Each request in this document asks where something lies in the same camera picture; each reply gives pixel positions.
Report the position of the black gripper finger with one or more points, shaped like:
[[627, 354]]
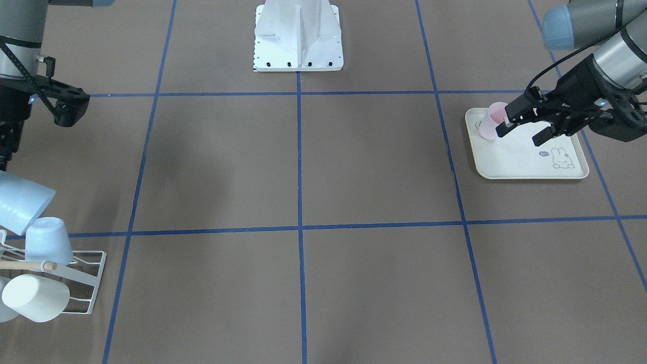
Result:
[[505, 128], [546, 134]]

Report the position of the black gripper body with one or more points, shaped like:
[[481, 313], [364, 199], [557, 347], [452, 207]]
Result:
[[579, 83], [11, 112]]

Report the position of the pink cup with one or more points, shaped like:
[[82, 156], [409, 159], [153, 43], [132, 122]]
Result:
[[494, 116]]

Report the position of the blue cup tray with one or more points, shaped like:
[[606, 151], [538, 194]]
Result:
[[22, 202]]

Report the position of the blue cup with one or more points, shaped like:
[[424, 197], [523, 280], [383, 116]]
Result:
[[47, 240]]

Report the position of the white ikea cup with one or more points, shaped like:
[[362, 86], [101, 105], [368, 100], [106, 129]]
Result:
[[39, 299]]

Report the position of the grey ikea cup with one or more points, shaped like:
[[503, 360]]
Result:
[[7, 313]]

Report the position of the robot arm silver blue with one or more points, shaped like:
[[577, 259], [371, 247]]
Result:
[[615, 28], [27, 75]]

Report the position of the cream serving tray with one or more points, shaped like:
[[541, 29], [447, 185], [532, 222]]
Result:
[[516, 157]]

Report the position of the white wire cup rack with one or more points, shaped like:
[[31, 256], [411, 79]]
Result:
[[83, 276]]

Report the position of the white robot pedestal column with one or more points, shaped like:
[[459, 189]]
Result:
[[297, 36]]

